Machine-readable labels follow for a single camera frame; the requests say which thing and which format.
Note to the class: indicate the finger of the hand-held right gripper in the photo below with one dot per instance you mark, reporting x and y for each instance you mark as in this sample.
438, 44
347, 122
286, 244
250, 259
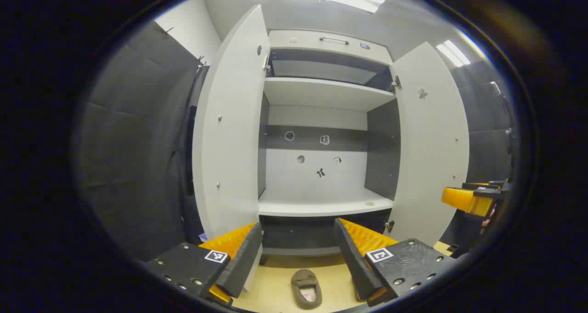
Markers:
482, 184
487, 194

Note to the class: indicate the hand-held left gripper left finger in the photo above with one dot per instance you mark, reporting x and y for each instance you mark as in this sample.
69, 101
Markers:
241, 267

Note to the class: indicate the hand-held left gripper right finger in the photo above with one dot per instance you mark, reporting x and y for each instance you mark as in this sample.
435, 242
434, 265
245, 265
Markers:
356, 267

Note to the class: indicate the brown fuzzy shoe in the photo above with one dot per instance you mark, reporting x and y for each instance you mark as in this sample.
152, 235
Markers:
307, 287

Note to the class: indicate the white shoe cabinet door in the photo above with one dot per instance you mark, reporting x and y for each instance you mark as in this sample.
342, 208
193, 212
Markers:
229, 120
432, 143

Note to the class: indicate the white shoe cabinet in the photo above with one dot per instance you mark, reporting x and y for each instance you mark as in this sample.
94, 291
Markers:
321, 92

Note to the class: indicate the metal door hinge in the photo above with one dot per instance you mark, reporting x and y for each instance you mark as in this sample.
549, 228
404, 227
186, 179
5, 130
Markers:
266, 66
389, 225
396, 83

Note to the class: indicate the black quilted cloth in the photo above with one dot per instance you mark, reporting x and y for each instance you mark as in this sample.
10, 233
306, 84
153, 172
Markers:
133, 143
487, 120

